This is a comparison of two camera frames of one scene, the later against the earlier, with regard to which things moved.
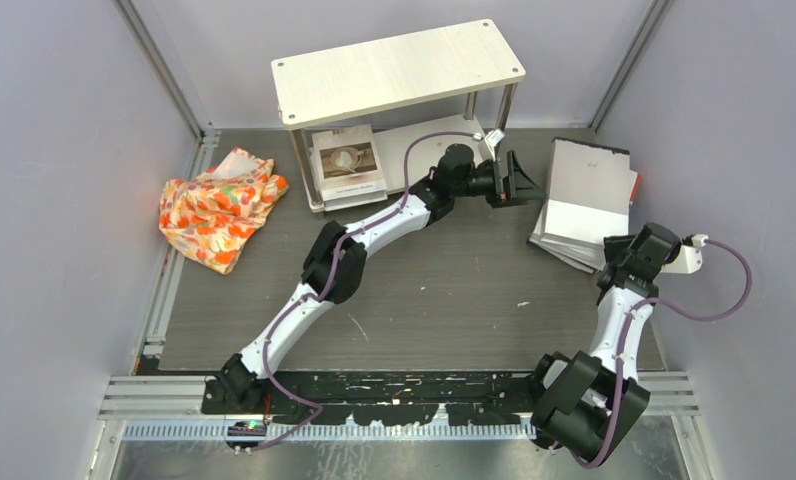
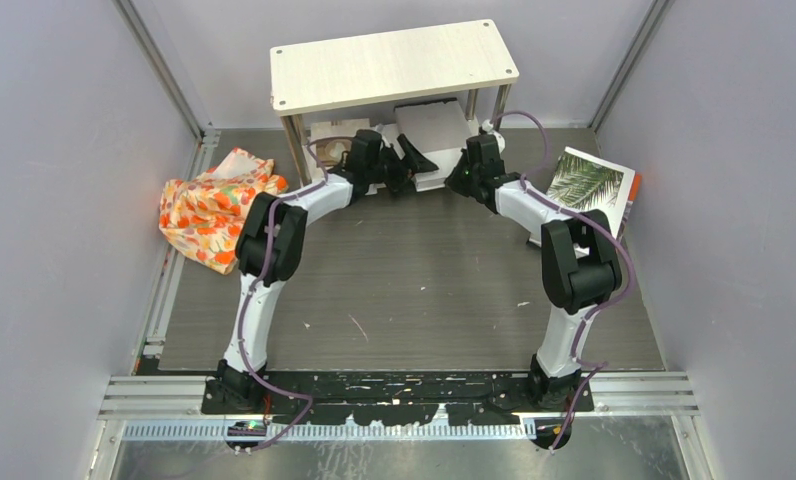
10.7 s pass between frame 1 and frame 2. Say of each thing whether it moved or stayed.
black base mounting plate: stayed
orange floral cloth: stayed
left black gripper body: moved
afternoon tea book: moved
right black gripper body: moved
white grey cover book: moved
